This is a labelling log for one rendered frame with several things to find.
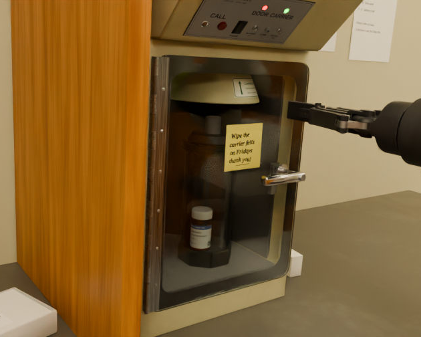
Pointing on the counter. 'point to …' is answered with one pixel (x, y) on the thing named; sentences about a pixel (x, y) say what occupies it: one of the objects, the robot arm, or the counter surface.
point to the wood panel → (82, 156)
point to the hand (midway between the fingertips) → (305, 111)
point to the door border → (161, 81)
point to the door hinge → (150, 180)
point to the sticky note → (242, 146)
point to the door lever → (283, 176)
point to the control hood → (325, 32)
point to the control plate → (212, 15)
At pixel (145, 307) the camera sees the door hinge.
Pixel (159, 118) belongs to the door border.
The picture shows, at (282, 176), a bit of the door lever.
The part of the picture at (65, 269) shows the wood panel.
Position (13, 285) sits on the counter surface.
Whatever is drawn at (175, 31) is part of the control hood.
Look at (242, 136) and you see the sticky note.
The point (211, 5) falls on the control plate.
